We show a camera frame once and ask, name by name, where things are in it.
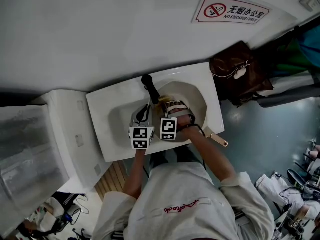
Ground person's right forearm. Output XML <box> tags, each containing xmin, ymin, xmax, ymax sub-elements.
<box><xmin>179</xmin><ymin>126</ymin><xmax>241</xmax><ymax>189</ymax></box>

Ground black faucet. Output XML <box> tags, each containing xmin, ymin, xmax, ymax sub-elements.
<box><xmin>141</xmin><ymin>74</ymin><xmax>161</xmax><ymax>106</ymax></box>

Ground brown handbag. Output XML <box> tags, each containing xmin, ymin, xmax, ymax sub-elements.
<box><xmin>209</xmin><ymin>40</ymin><xmax>275</xmax><ymax>108</ymax></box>

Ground white card switch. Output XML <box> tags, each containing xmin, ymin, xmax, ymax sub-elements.
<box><xmin>299</xmin><ymin>0</ymin><xmax>320</xmax><ymax>12</ymax></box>

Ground no-smoking wall sign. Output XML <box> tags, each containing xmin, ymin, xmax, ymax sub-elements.
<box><xmin>191</xmin><ymin>0</ymin><xmax>274</xmax><ymax>26</ymax></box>

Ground white stepped ledge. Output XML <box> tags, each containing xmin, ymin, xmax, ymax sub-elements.
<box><xmin>31</xmin><ymin>89</ymin><xmax>119</xmax><ymax>193</ymax></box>

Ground person's white shirt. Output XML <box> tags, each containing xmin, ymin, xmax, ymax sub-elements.
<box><xmin>91</xmin><ymin>161</ymin><xmax>276</xmax><ymax>240</ymax></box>

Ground black round appliance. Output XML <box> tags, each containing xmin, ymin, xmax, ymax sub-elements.
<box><xmin>286</xmin><ymin>167</ymin><xmax>320</xmax><ymax>194</ymax></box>

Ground beige frying pan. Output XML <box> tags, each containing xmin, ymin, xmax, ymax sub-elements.
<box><xmin>149</xmin><ymin>80</ymin><xmax>229</xmax><ymax>149</ymax></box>

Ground silver foil duct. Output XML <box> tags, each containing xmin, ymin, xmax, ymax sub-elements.
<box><xmin>0</xmin><ymin>105</ymin><xmax>71</xmax><ymax>238</ymax></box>

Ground person's left forearm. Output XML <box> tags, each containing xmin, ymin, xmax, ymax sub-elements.
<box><xmin>122</xmin><ymin>147</ymin><xmax>149</xmax><ymax>200</ymax></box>

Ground white sink basin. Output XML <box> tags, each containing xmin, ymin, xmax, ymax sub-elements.
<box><xmin>85</xmin><ymin>61</ymin><xmax>225</xmax><ymax>163</ymax></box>

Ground wooden decking strip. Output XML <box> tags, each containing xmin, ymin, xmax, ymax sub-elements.
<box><xmin>94</xmin><ymin>160</ymin><xmax>131</xmax><ymax>200</ymax></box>

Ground person's right hand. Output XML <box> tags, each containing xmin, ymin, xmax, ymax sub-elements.
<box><xmin>166</xmin><ymin>99</ymin><xmax>197</xmax><ymax>134</ymax></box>

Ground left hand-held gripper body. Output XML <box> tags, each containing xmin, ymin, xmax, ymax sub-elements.
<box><xmin>128</xmin><ymin>120</ymin><xmax>156</xmax><ymax>150</ymax></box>

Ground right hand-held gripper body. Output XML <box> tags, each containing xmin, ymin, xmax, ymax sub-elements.
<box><xmin>159</xmin><ymin>103</ymin><xmax>194</xmax><ymax>142</ymax></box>

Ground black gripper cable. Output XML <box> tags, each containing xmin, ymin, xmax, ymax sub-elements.
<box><xmin>174</xmin><ymin>122</ymin><xmax>209</xmax><ymax>177</ymax></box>

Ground person's trousers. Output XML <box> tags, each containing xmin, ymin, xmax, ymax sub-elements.
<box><xmin>146</xmin><ymin>143</ymin><xmax>199</xmax><ymax>171</ymax></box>

